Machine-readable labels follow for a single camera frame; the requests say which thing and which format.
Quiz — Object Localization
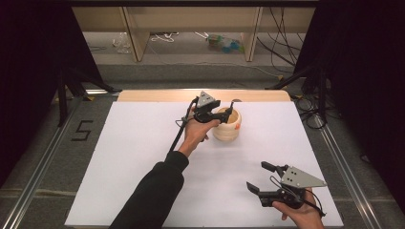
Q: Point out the coiled black floor cables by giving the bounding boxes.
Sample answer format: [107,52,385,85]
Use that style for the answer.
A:
[290,94,329,131]

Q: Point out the black cables bundle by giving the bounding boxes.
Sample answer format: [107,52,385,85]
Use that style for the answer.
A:
[256,7,307,75]

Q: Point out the white table cover sheet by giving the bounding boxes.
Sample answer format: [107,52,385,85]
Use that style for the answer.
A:
[64,100,345,227]

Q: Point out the clear plastic bag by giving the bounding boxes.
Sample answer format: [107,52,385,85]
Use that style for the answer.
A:
[112,31,132,54]

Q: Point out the cream ribbed pen holder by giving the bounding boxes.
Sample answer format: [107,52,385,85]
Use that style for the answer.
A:
[210,107,243,143]

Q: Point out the left hand-held gripper cable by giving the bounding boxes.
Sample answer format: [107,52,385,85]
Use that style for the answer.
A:
[168,96,200,154]

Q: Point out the hand-held gripper cable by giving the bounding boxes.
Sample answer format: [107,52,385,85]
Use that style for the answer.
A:
[269,175,328,219]
[168,96,200,154]

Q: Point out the colourful plastic packet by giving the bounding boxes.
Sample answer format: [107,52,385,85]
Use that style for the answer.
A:
[206,33,245,54]

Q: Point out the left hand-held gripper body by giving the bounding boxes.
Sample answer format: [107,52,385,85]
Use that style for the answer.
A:
[192,91,223,124]

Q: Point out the black curtain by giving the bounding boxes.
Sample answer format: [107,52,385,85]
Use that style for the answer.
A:
[294,0,405,204]
[0,0,104,187]

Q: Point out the person's right hand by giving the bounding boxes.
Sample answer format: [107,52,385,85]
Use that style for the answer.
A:
[271,187,325,229]

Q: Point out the person's left hand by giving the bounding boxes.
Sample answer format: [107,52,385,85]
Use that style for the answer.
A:
[177,106,222,158]

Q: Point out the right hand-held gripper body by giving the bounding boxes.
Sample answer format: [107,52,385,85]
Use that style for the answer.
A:
[258,164,329,210]

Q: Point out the aluminium floor rail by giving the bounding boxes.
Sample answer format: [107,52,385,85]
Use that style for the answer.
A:
[0,90,122,229]
[313,114,385,229]

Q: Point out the right hand-held gripper cable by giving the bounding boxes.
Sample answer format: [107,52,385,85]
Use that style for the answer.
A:
[269,175,328,219]

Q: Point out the beige wooden desk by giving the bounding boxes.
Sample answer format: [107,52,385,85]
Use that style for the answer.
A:
[71,6,316,63]

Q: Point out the white cord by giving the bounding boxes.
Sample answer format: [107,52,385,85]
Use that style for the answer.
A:
[150,31,180,43]

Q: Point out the black tripod stand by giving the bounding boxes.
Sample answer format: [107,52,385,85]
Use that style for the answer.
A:
[266,61,330,128]
[56,68,117,128]

